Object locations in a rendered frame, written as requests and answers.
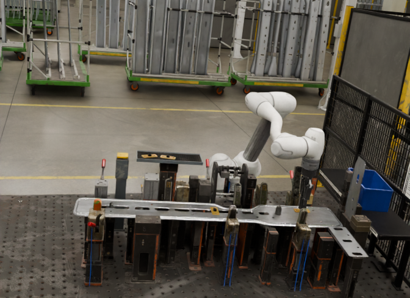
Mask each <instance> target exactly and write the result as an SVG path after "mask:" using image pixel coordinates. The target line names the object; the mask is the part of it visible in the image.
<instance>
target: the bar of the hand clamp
mask: <svg viewBox="0 0 410 298"><path fill-rule="evenodd" d="M301 169H302V166H300V165H295V168H294V174H293V184H292V192H293V194H292V197H293V195H294V190H295V189H297V195H296V196H297V197H298V195H299V190H300V180H301Z"/></svg>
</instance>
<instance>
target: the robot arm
mask: <svg viewBox="0 0 410 298"><path fill-rule="evenodd" d="M245 103H246V106H247V107H248V109H249V110H250V111H251V112H253V113H254V114H256V115H258V116H259V117H261V120H260V122H259V124H258V126H257V128H256V130H255V132H254V133H253V135H252V137H251V139H250V141H249V143H248V145H247V146H246V149H245V151H241V152H240V153H239V154H238V155H237V156H236V157H235V158H234V159H230V157H229V156H227V155H225V154H223V153H217V154H214V155H213V156H212V157H211V158H210V160H209V175H210V182H211V178H212V168H213V163H214V162H217V163H218V166H220V165H224V166H227V165H229V166H231V167H233V166H236V167H239V166H241V167H242V165H243V163H246V164H247V166H248V174H254V175H255V176H256V177H257V176H259V174H260V172H261V164H260V162H259V159H258V156H259V155H260V153H261V151H262V149H263V147H264V145H265V144H266V142H267V140H268V138H269V137H271V139H272V141H273V143H272V145H271V151H272V154H273V155H274V156H275V157H277V158H279V159H297V158H302V162H301V166H302V169H301V174H302V176H301V186H300V194H301V197H300V203H299V207H298V208H299V209H301V208H306V205H307V201H308V200H309V198H310V195H311V191H312V188H313V186H314V185H313V184H311V183H312V178H313V177H315V175H316V171H317V169H318V167H319V163H320V158H321V155H322V153H323V149H324V144H325V134H324V132H323V131H322V130H321V129H319V128H309V129H308V130H307V131H306V134H305V136H303V137H297V136H294V135H291V134H288V133H281V127H282V119H283V118H284V117H285V116H286V115H288V114H290V113H291V112H293V111H294V110H295V108H296V105H297V103H296V99H295V98H294V97H293V96H292V95H291V94H289V93H286V92H264V93H256V92H251V93H249V94H248V95H247V96H246V97H245ZM224 184H225V178H221V177H220V175H219V173H218V178H217V191H216V192H223V189H224Z"/></svg>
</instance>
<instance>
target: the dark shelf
mask: <svg viewBox="0 0 410 298"><path fill-rule="evenodd" d="M346 170H347V171H348V169H328V168H319V172H320V174H321V175H322V176H323V177H324V178H325V180H326V181H327V182H328V183H329V184H330V185H331V186H332V187H333V188H334V190H335V191H336V192H337V193H338V194H339V195H340V196H341V195H342V193H341V190H344V189H343V184H344V180H345V173H346ZM361 215H363V216H366V217H367V218H368V219H369V220H370V221H371V225H370V231H371V232H372V233H373V234H374V235H375V236H376V237H377V238H378V240H391V241H410V226H409V225H408V224H407V223H406V222H405V221H404V220H403V219H402V218H400V217H399V216H398V215H397V214H396V213H395V212H394V211H393V210H392V209H391V208H390V207H389V210H388V212H379V211H365V210H362V211H361Z"/></svg>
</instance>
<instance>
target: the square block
mask: <svg viewBox="0 0 410 298"><path fill-rule="evenodd" d="M370 225H371V221H370V220H369V219H368V218H367V217H366V216H363V215H352V216H351V219H350V228H349V232H350V233H351V234H352V236H353V237H354V238H355V240H357V242H358V243H359V245H360V246H361V247H362V248H363V249H365V244H366V240H367V236H368V233H369V231H370ZM347 261H348V257H347V256H346V254H345V253H344V255H343V260H342V265H341V268H340V274H339V276H340V277H341V279H342V281H343V282H344V280H345V275H346V272H347V267H348V265H347Z"/></svg>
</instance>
